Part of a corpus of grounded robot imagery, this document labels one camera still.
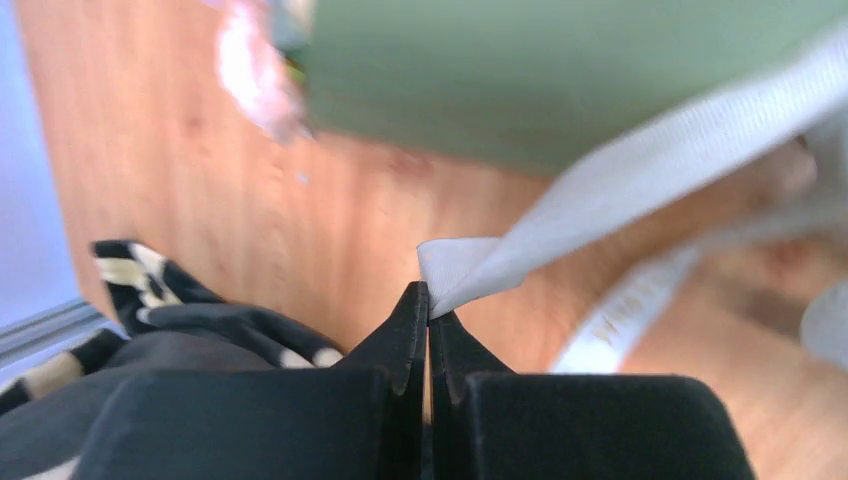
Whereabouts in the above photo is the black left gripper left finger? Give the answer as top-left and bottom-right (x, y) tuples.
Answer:
(73, 282), (429, 479)

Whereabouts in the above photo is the cream tote bag strap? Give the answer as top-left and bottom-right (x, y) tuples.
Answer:
(415, 26), (848, 376)

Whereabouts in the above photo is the pink fake flower bunch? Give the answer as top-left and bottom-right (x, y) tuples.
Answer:
(216, 0), (315, 143)

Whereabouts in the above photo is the dark floral fleece blanket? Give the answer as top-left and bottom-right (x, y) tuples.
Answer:
(1, 240), (343, 479)

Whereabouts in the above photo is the green and peach wrapping paper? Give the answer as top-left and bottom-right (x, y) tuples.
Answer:
(270, 1), (847, 173)

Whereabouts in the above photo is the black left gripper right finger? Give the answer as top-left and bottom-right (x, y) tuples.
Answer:
(429, 314), (754, 479)

